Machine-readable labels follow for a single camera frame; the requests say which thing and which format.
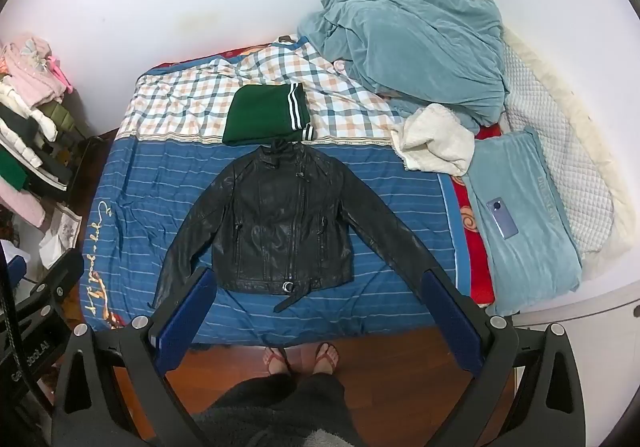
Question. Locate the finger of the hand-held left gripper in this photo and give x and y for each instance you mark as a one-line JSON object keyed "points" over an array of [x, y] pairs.
{"points": [[62, 277]]}

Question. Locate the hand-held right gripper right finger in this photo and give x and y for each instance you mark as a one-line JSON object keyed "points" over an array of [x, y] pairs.
{"points": [[450, 322]]}

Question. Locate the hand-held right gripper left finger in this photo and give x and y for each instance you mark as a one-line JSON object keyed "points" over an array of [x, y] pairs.
{"points": [[185, 317]]}

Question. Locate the black leather jacket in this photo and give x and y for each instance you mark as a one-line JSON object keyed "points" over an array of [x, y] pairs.
{"points": [[280, 227]]}

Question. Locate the pile of clothes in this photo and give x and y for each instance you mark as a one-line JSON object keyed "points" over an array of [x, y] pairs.
{"points": [[30, 77]]}

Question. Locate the white printed bag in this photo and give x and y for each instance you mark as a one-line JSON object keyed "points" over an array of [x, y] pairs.
{"points": [[60, 232]]}

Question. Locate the teal pillow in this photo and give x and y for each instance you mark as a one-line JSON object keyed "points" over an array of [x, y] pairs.
{"points": [[525, 272]]}

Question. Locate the red patterned blanket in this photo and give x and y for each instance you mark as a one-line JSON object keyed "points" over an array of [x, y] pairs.
{"points": [[470, 227]]}

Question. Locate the person's left foot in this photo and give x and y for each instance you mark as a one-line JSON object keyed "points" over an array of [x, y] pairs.
{"points": [[277, 361]]}

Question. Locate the person's foot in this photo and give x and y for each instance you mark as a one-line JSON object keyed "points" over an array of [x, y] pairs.
{"points": [[325, 358], [277, 361]]}

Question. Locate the dark wooden cabinet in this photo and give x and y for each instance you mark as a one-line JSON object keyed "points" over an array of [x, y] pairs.
{"points": [[90, 167]]}

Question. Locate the blue smartphone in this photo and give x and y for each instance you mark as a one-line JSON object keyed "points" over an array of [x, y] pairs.
{"points": [[502, 218]]}

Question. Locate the blue striped checked bedsheet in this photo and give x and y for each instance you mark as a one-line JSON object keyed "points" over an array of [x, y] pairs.
{"points": [[150, 187]]}

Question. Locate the person's right foot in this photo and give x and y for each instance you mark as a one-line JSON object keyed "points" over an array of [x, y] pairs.
{"points": [[325, 358]]}

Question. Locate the person's dark fleece pants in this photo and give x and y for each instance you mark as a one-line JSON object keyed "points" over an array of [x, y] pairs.
{"points": [[280, 412]]}

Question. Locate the white fleece cloth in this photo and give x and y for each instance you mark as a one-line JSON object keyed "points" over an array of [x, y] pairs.
{"points": [[435, 137]]}

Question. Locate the folded green sweater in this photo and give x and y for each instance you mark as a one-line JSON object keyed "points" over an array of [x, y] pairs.
{"points": [[255, 117]]}

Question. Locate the white quilted mattress pad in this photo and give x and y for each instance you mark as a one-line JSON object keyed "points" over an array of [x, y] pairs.
{"points": [[550, 117]]}

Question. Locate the teal plush blanket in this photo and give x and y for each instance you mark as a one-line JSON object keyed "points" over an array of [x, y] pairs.
{"points": [[415, 47]]}

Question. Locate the white bed frame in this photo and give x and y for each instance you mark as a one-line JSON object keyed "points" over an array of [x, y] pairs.
{"points": [[600, 307]]}

